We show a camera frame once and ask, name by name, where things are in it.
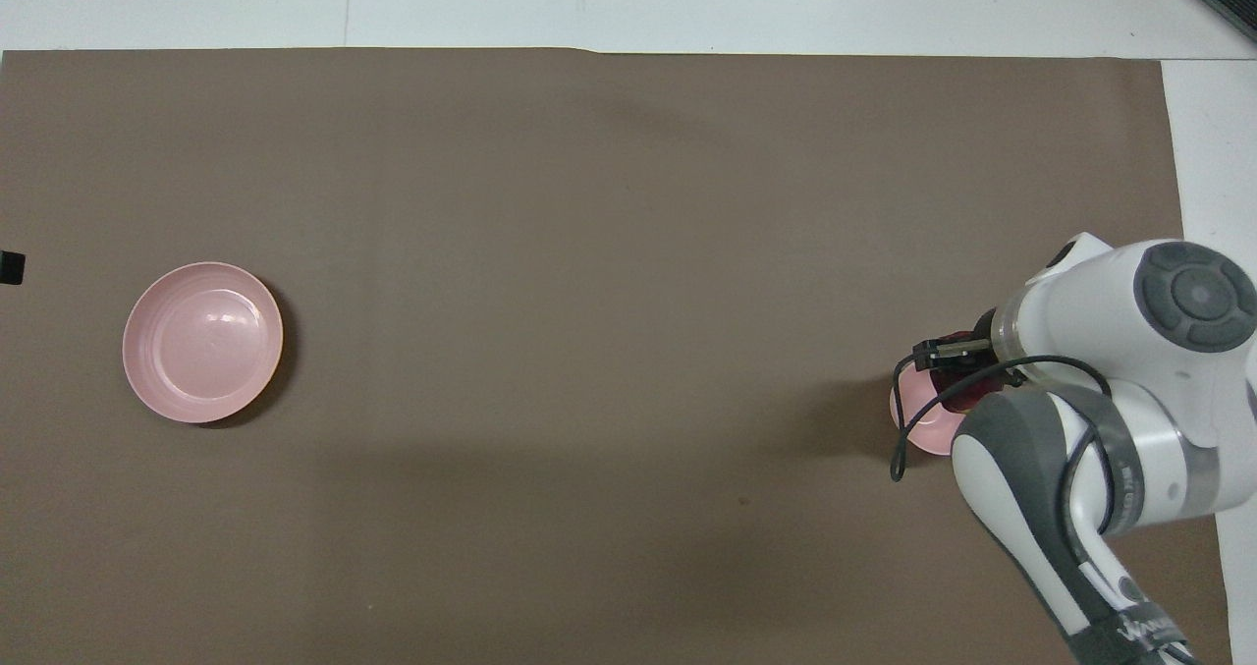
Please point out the brown table mat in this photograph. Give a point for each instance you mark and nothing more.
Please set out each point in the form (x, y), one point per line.
(609, 252)

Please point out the pink bowl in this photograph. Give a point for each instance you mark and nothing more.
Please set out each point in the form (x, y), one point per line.
(923, 429)

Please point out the pink plate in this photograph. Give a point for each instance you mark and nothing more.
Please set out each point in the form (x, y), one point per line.
(201, 341)

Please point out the dark red apple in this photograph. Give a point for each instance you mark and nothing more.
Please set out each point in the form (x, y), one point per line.
(967, 390)

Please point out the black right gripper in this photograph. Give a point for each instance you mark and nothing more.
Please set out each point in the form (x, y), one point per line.
(984, 336)

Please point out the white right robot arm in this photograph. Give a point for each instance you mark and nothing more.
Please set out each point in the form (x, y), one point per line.
(1129, 400)

